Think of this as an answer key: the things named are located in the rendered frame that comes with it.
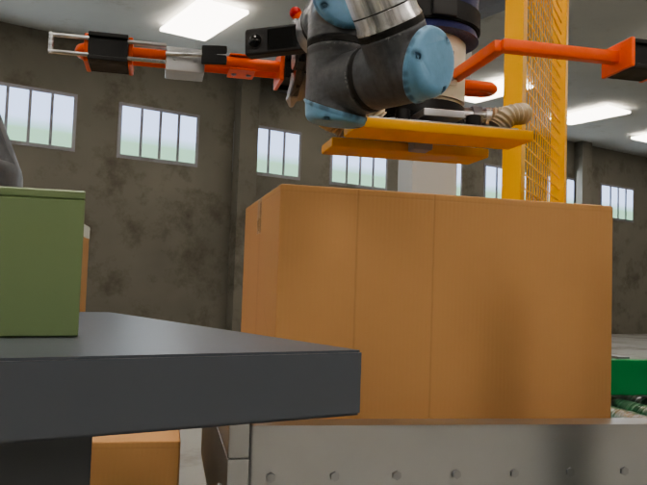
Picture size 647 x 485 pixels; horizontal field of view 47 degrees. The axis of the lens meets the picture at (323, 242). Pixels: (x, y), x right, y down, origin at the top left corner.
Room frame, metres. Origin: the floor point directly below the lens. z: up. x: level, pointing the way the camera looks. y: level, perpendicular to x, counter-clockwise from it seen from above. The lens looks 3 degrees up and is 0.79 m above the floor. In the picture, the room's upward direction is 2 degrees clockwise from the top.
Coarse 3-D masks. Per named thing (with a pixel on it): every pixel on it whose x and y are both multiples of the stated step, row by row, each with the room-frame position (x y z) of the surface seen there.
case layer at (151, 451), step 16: (160, 432) 1.21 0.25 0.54; (176, 432) 1.21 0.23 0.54; (96, 448) 1.13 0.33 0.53; (112, 448) 1.13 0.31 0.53; (128, 448) 1.14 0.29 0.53; (144, 448) 1.14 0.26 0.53; (160, 448) 1.15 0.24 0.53; (176, 448) 1.15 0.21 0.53; (96, 464) 1.13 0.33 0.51; (112, 464) 1.13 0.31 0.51; (128, 464) 1.14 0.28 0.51; (144, 464) 1.14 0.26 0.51; (160, 464) 1.15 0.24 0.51; (176, 464) 1.15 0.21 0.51; (96, 480) 1.13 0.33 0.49; (112, 480) 1.13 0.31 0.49; (128, 480) 1.14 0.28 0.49; (144, 480) 1.14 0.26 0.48; (160, 480) 1.15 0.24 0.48; (176, 480) 1.15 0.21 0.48
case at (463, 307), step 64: (320, 192) 1.17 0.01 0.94; (384, 192) 1.20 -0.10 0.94; (256, 256) 1.37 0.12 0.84; (320, 256) 1.17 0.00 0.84; (384, 256) 1.20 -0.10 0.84; (448, 256) 1.22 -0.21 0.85; (512, 256) 1.25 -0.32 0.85; (576, 256) 1.28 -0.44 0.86; (256, 320) 1.34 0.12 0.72; (320, 320) 1.17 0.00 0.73; (384, 320) 1.20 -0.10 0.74; (448, 320) 1.22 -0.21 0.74; (512, 320) 1.25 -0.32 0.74; (576, 320) 1.28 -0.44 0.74; (384, 384) 1.20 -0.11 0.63; (448, 384) 1.22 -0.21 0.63; (512, 384) 1.25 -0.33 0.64; (576, 384) 1.28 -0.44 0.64
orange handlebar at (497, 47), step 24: (144, 48) 1.30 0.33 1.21; (504, 48) 1.19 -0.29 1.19; (528, 48) 1.20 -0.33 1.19; (552, 48) 1.21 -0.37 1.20; (576, 48) 1.22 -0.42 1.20; (216, 72) 1.38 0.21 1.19; (240, 72) 1.36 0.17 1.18; (264, 72) 1.39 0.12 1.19; (456, 72) 1.35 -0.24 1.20; (480, 96) 1.49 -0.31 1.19
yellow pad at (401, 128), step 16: (400, 112) 1.33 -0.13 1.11; (368, 128) 1.28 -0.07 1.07; (384, 128) 1.28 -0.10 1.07; (400, 128) 1.29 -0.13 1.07; (416, 128) 1.29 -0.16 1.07; (432, 128) 1.30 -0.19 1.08; (448, 128) 1.31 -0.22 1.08; (464, 128) 1.31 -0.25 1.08; (480, 128) 1.32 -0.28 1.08; (496, 128) 1.33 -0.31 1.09; (512, 128) 1.35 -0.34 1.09; (448, 144) 1.40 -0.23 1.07; (464, 144) 1.40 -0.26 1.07; (480, 144) 1.39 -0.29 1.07; (496, 144) 1.39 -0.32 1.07; (512, 144) 1.38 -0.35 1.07
